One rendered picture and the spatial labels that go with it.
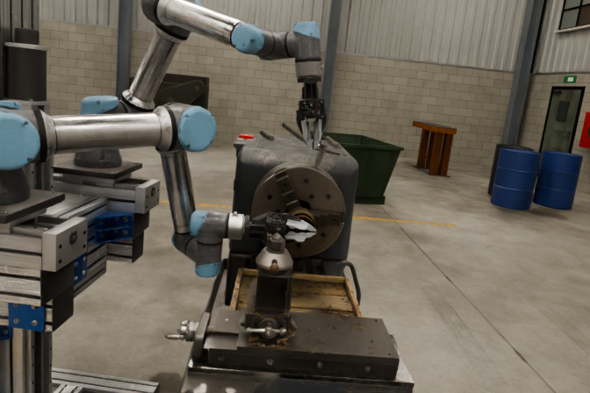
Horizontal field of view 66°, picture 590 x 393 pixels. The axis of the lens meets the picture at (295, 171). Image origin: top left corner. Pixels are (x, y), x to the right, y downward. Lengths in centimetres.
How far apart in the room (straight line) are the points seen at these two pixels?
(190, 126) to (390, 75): 1075
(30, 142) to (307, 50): 72
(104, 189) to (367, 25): 1054
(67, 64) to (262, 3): 483
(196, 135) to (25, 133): 38
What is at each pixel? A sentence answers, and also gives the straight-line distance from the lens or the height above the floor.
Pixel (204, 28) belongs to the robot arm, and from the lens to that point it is 135.
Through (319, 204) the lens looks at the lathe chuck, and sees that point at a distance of 152.
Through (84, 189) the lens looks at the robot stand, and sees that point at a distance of 167.
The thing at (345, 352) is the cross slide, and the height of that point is 97.
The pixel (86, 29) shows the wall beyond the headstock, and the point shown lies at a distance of 1219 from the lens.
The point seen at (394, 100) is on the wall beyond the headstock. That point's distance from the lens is 1184.
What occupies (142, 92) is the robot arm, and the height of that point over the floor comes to 142.
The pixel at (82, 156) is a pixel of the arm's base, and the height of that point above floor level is 120.
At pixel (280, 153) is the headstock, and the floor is 125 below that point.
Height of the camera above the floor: 149
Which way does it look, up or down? 11 degrees down
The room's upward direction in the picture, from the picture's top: 6 degrees clockwise
